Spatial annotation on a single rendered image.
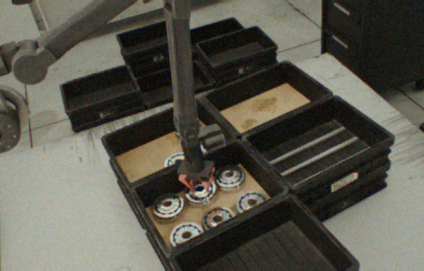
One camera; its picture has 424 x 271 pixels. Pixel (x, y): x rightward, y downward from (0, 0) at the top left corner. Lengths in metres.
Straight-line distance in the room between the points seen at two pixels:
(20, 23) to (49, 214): 2.70
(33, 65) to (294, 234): 0.84
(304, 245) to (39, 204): 1.02
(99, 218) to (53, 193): 0.26
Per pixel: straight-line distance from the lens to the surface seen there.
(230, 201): 1.53
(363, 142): 1.73
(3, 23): 4.36
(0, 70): 1.20
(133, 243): 1.67
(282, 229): 1.45
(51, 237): 1.80
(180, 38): 1.23
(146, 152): 1.77
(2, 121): 1.54
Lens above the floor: 1.96
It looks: 40 degrees down
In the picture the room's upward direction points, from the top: 10 degrees counter-clockwise
